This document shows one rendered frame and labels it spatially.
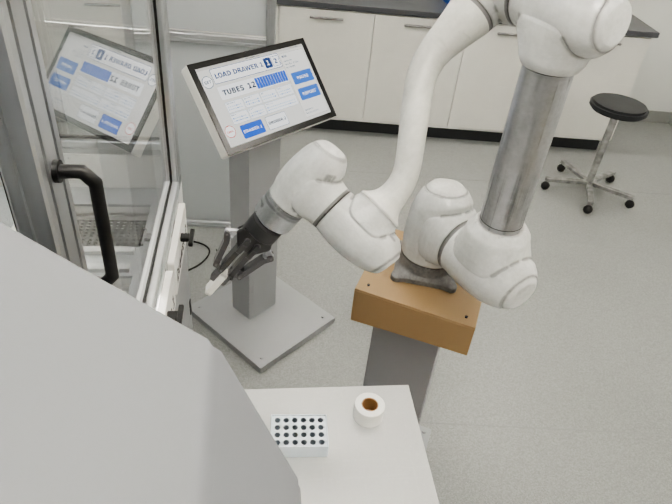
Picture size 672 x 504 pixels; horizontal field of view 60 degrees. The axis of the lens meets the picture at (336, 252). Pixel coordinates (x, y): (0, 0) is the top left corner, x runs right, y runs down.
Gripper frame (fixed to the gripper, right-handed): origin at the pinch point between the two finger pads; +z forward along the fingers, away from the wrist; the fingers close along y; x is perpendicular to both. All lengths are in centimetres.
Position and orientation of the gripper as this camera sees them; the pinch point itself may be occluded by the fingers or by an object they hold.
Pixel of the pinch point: (216, 281)
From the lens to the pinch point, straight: 135.1
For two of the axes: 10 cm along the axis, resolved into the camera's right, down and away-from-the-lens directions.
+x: 0.9, 6.0, -8.0
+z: -6.4, 6.5, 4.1
